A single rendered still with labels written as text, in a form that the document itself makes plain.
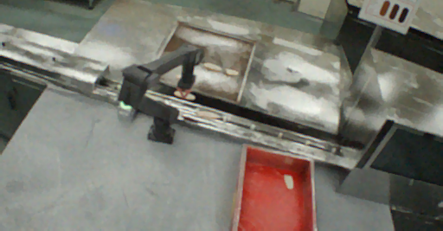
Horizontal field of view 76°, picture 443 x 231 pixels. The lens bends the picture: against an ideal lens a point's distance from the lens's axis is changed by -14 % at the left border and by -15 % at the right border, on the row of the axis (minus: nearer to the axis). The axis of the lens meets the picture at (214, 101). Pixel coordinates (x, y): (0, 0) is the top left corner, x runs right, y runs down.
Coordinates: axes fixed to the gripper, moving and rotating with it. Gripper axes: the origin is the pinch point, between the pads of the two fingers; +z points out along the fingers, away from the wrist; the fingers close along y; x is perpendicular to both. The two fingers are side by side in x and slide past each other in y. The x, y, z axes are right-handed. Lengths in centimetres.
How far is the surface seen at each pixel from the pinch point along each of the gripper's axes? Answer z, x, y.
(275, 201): 11, -52, -36
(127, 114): 6.4, 22.3, -17.2
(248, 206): 11, -41, -43
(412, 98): -36, -96, -3
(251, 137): 7.5, -35.6, -7.9
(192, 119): 7.3, -6.8, -7.8
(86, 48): 12, 73, 28
